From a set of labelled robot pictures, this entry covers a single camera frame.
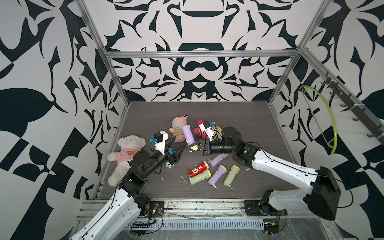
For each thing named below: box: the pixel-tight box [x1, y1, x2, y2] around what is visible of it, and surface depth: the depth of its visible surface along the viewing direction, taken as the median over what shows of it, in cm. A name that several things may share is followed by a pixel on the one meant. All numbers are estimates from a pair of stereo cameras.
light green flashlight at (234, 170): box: [223, 164, 241, 189], surface depth 84 cm
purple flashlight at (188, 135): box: [182, 124, 196, 146], surface depth 69 cm
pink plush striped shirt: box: [169, 114, 188, 143], surface depth 103 cm
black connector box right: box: [264, 221, 280, 235], surface depth 73 cm
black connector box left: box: [132, 223, 150, 229], surface depth 74 cm
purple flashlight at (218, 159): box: [210, 153, 229, 167], surface depth 90 cm
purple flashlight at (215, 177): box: [208, 164, 227, 189], surface depth 84 cm
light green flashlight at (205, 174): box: [189, 169, 212, 186], surface depth 83 cm
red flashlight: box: [188, 161, 210, 178], surface depth 86 cm
